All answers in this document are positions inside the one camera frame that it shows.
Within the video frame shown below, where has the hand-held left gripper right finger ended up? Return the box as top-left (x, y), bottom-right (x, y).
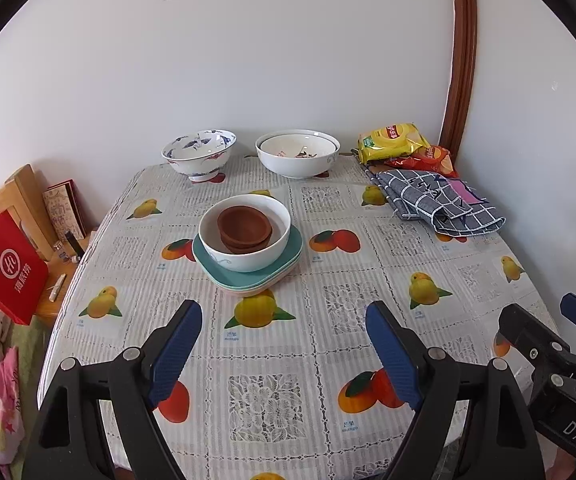
top-left (365, 301), bottom-right (546, 480)

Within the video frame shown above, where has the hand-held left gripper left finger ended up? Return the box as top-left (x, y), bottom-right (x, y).
top-left (20, 299), bottom-right (203, 480)

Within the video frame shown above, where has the green plate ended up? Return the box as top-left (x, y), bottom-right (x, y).
top-left (208, 260), bottom-right (303, 292)

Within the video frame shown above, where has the pink plate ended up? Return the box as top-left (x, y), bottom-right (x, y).
top-left (215, 270), bottom-right (299, 298)

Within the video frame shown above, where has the white flower pattern bowl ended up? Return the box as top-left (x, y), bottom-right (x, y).
top-left (198, 193), bottom-right (292, 273)

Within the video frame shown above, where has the teal plate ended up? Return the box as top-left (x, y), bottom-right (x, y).
top-left (192, 222), bottom-right (305, 287)

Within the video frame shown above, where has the fruit printed tablecloth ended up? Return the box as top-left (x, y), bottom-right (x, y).
top-left (38, 154), bottom-right (561, 480)

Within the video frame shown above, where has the pink fabric piece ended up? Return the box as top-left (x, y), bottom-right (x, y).
top-left (445, 179), bottom-right (483, 206)

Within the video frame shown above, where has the grey checked cloth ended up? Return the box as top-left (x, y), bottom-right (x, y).
top-left (363, 169), bottom-right (506, 237)

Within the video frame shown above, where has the patterned book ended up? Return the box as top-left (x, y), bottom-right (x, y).
top-left (43, 180), bottom-right (89, 242)

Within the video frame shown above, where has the red paper bag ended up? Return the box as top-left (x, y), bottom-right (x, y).
top-left (0, 210), bottom-right (50, 326)

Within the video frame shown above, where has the blue crane pattern bowl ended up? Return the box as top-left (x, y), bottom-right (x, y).
top-left (162, 129), bottom-right (237, 183)

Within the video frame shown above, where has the red chip bag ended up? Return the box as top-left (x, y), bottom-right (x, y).
top-left (385, 145), bottom-right (458, 178)

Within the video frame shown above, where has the large white bowl blue trim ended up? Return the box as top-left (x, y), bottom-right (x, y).
top-left (255, 130), bottom-right (341, 180)

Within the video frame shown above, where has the yellow chip bag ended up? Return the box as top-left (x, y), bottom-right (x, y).
top-left (357, 121), bottom-right (431, 166)

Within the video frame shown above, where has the wooden chair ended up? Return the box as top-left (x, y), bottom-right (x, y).
top-left (0, 164), bottom-right (49, 261)

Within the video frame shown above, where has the white bowl cartoon print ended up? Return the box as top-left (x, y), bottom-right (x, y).
top-left (260, 133), bottom-right (337, 160)

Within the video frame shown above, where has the brown wooden door frame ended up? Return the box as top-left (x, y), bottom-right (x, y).
top-left (440, 0), bottom-right (477, 153)

